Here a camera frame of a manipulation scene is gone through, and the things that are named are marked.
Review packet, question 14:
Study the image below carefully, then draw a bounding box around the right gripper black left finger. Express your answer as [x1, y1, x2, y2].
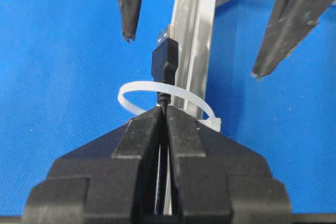
[22, 107, 162, 223]

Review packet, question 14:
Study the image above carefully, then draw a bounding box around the blue cloth mat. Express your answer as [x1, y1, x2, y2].
[1, 0, 335, 215]

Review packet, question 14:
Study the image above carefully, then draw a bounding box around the white zip tie loop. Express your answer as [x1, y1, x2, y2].
[118, 81, 222, 132]

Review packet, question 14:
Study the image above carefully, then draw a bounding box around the aluminium extrusion frame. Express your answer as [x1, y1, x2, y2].
[167, 0, 283, 120]

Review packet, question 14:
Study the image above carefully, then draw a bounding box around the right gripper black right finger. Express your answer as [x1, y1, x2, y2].
[166, 106, 292, 223]

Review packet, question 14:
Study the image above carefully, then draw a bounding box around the black USB cable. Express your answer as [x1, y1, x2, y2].
[151, 24, 180, 216]

